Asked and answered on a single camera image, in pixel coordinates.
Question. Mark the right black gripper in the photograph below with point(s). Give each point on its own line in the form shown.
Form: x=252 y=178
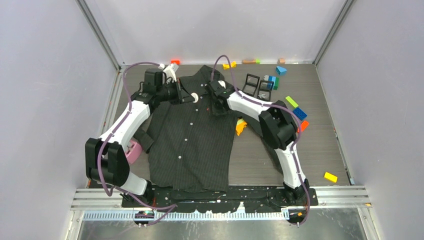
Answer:
x=215 y=110

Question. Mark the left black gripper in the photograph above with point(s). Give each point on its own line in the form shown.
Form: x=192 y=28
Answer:
x=182 y=95

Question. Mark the orange round brooch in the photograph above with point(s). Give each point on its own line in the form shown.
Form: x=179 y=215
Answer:
x=195 y=97

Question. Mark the black pinstriped shirt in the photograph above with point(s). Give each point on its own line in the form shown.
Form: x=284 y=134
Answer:
x=188 y=147

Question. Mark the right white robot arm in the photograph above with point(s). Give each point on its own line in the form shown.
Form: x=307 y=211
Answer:
x=278 y=127

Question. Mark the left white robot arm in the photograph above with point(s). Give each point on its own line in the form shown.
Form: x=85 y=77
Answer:
x=108 y=157

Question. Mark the black brooch box left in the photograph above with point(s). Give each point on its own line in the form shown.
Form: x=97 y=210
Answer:
x=251 y=85

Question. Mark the black brooch box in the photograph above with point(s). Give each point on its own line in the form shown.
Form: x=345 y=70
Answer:
x=262 y=90
x=251 y=85

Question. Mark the black brooch box right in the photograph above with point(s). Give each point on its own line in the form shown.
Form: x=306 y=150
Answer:
x=262 y=90

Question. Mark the yellow arch block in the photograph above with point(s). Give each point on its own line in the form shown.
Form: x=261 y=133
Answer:
x=227 y=66

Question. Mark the yellow orange block pile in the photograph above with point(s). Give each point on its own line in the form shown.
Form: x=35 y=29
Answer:
x=241 y=124

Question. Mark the brown wooden block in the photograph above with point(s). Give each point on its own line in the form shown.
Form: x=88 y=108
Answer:
x=249 y=61

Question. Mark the blue green block stack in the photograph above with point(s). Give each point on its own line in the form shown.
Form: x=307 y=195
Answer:
x=272 y=82

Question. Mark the blue wedge block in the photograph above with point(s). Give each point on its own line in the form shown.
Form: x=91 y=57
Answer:
x=281 y=71

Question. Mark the lime green brick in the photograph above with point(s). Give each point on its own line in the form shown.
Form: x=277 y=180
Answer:
x=292 y=102

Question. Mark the blue lego brick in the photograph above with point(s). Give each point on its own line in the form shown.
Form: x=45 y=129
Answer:
x=299 y=113

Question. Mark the orange lego brick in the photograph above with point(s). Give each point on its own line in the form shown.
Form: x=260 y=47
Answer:
x=304 y=124

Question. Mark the yellow brick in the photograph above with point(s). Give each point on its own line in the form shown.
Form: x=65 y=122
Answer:
x=330 y=177

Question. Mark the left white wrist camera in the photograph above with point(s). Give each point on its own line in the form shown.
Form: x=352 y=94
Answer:
x=170 y=72

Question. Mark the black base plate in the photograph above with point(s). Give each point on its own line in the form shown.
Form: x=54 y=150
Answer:
x=253 y=198

